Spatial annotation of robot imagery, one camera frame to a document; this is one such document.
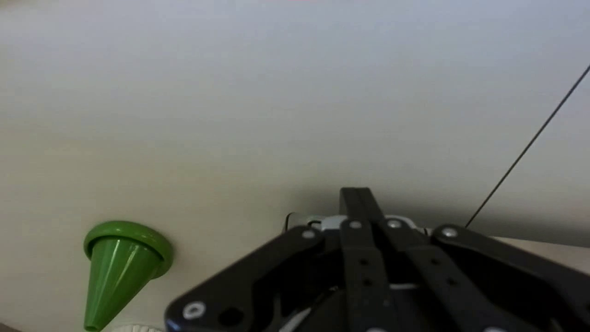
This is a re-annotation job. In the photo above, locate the thin black power cord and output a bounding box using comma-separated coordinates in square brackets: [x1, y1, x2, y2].
[464, 63, 590, 231]

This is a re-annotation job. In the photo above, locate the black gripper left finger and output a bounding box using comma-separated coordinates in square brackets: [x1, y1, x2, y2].
[165, 227, 344, 332]

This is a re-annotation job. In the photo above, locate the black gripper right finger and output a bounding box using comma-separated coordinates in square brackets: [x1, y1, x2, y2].
[394, 218, 590, 332]

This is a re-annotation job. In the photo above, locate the green plastic cone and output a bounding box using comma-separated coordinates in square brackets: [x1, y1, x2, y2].
[84, 220, 176, 332]

